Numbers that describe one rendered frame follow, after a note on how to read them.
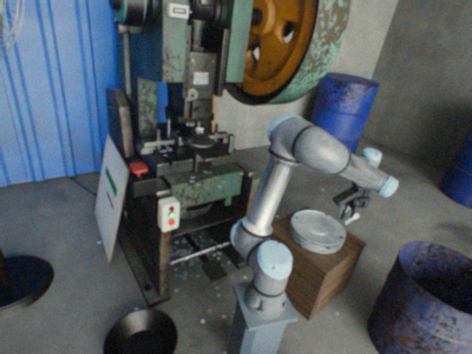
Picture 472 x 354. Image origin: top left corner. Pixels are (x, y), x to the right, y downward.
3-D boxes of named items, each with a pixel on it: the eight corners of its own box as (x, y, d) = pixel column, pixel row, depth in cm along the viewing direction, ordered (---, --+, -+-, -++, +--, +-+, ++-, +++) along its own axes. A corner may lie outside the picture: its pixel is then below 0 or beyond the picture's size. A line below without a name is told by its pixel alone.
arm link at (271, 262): (265, 300, 97) (272, 270, 90) (243, 270, 106) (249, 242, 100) (293, 287, 103) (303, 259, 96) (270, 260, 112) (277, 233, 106)
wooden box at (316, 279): (346, 286, 179) (366, 243, 162) (308, 321, 155) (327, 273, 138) (294, 247, 203) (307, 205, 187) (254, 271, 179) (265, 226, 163)
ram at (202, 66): (217, 118, 142) (223, 51, 128) (187, 120, 134) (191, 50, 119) (199, 107, 154) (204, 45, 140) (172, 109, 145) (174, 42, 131)
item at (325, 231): (351, 225, 167) (351, 224, 166) (337, 254, 144) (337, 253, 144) (302, 205, 178) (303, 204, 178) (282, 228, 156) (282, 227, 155)
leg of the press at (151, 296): (171, 299, 156) (177, 138, 113) (149, 308, 149) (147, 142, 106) (120, 205, 219) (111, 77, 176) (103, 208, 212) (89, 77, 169)
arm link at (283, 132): (243, 271, 104) (303, 123, 84) (223, 244, 115) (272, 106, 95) (269, 266, 111) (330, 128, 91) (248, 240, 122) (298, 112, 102)
